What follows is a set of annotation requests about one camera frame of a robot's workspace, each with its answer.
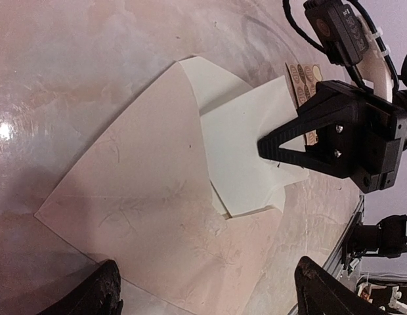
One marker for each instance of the beige lined letter paper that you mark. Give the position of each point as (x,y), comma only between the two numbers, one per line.
(234,116)

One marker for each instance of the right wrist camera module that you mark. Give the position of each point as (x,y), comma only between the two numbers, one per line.
(339,31)

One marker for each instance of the round sticker seal sheet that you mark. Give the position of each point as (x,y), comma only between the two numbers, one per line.
(303,79)

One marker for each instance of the translucent pink envelope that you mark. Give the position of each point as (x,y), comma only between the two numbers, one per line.
(141,195)

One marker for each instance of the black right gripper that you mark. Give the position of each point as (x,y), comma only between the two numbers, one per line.
(360,136)

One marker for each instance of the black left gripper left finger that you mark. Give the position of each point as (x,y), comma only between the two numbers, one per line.
(99,293)

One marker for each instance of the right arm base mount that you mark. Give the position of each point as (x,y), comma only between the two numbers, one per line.
(387,238)

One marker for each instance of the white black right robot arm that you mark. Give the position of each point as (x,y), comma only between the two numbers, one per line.
(345,132)

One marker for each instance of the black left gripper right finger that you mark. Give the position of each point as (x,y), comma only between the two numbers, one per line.
(318,292)

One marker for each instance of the front aluminium frame rail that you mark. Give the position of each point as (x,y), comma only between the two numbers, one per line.
(340,257)

